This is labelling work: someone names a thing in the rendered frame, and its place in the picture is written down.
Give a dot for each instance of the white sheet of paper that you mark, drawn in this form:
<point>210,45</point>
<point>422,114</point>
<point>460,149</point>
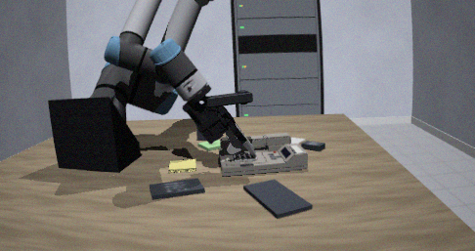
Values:
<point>296,140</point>

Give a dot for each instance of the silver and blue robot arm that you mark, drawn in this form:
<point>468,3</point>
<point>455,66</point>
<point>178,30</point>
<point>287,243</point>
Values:
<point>126,53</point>

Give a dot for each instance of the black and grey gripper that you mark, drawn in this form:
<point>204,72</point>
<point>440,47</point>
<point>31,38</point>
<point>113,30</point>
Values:
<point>213,125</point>

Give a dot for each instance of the light green sticky note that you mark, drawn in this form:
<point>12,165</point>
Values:
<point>208,146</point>

